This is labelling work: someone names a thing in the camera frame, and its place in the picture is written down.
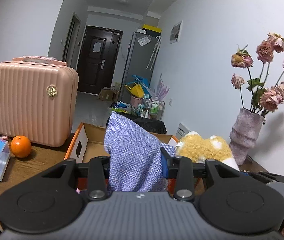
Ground orange fruit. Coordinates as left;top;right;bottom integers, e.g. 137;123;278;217
11;135;32;158

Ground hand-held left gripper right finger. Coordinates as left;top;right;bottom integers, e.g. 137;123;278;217
160;147;241;201

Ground pink bucket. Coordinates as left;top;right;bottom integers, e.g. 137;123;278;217
130;94;145;108

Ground brown cardboard carton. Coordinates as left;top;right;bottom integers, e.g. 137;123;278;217
99;88;119;102

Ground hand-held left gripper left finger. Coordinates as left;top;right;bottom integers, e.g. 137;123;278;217
41;156;111;201

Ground yellow and white plush toy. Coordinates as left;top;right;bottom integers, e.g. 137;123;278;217
176;131;240;172

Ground purple woven fabric pouch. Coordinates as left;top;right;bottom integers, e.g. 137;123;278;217
104;111;176;192

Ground purple wing decoration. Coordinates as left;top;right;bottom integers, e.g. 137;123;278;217
156;74;170;100

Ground white folded umbrella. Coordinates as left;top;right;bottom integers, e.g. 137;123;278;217
146;36;162;70

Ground white wall notice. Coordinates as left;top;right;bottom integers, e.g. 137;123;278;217
177;123;190;138

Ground blue packets on floor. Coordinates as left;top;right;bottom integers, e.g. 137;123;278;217
111;101;130;112

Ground orange cardboard box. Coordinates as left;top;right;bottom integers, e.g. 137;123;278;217
64;122;202;193

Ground blue plastic rack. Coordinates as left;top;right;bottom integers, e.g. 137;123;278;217
131;74;149;90

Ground pink ribbed suitcase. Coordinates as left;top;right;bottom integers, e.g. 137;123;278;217
0;56;79;147

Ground grey refrigerator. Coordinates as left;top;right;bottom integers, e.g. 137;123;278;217
120;31;160;104

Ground dark brown entrance door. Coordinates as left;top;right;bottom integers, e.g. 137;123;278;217
76;25;124;95

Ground purple fuzzy vase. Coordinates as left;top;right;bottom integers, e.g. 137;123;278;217
229;108;266;165

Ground white wall panel box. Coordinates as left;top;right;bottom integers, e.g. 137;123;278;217
169;21;184;44

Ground yellow bag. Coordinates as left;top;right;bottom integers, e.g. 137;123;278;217
124;84;144;98

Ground bunch of dried roses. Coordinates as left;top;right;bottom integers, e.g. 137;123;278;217
231;32;284;117

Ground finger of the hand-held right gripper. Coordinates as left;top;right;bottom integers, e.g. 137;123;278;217
241;170;284;185

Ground cart with bottles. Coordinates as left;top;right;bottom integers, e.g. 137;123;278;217
138;97;166;120

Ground side room door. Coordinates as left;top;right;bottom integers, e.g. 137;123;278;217
63;12;81;69

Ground yellow and black box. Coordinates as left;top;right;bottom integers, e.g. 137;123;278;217
142;24;162;33

